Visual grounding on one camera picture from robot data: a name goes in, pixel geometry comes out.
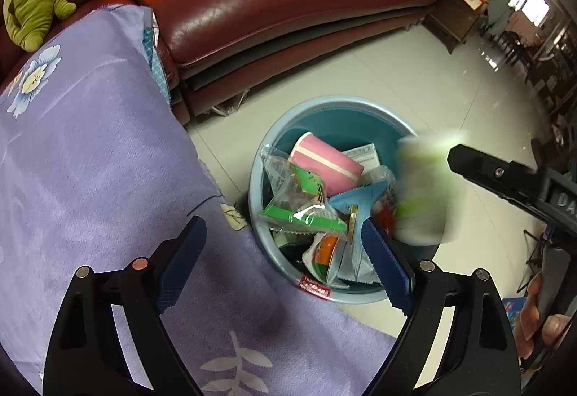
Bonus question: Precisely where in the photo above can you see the pink paper cup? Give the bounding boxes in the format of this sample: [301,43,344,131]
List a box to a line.
[288,132,364,199]

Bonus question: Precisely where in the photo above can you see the clear green snack wrapper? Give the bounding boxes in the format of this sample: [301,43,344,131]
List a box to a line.
[261,144,348,235]

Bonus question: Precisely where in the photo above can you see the purple floral blanket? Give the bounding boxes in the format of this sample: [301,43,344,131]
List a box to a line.
[0,5,397,396]

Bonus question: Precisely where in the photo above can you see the person's right hand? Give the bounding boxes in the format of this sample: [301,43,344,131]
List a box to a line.
[513,272,574,360]

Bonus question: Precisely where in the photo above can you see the white printed paper box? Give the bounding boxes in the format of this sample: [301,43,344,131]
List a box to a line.
[341,144,379,174]

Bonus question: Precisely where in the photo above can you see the wooden side table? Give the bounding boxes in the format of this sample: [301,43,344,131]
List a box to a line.
[424,0,490,54]

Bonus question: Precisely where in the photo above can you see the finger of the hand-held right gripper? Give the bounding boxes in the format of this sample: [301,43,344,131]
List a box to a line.
[447,143,577,226]

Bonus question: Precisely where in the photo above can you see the dark red leather sofa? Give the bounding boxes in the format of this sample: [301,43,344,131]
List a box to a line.
[0,0,449,122]

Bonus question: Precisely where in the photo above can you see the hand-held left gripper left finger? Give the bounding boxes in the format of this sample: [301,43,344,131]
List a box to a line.
[43,216,209,396]

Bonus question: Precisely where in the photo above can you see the light blue snack wrapper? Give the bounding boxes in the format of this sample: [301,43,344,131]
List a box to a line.
[329,180,393,284]

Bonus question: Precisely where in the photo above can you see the teal plastic bin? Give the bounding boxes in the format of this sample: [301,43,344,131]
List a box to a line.
[248,95,433,306]

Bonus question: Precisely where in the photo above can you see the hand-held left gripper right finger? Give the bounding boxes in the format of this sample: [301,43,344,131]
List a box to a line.
[360,218,524,396]

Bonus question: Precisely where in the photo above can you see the white orange snack packet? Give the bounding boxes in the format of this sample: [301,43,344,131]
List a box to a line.
[303,234,343,284]

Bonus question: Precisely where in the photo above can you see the dark wooden chair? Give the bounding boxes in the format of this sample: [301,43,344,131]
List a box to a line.
[489,29,533,68]

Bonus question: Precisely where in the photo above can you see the green white tissue packet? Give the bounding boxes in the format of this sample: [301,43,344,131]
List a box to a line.
[397,132,470,246]

